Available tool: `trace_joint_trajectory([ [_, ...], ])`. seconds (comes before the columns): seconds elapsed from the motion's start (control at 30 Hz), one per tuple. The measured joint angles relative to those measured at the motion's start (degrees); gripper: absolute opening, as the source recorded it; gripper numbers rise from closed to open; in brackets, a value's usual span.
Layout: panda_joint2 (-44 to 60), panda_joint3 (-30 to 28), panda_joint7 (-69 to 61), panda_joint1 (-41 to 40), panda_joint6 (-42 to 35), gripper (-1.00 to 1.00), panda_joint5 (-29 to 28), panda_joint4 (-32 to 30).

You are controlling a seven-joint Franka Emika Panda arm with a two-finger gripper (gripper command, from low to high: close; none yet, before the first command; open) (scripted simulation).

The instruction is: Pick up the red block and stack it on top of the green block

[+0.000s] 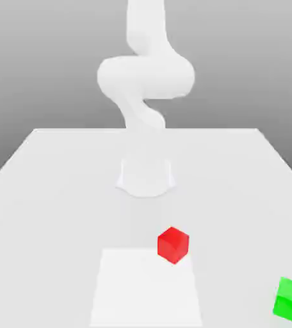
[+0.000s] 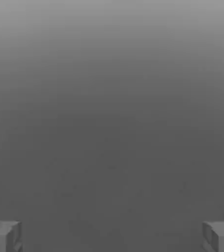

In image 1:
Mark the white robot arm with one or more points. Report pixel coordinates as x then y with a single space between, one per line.
146 77

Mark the small red cube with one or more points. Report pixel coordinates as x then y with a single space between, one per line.
173 244

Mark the small green cube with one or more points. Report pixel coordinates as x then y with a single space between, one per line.
290 299

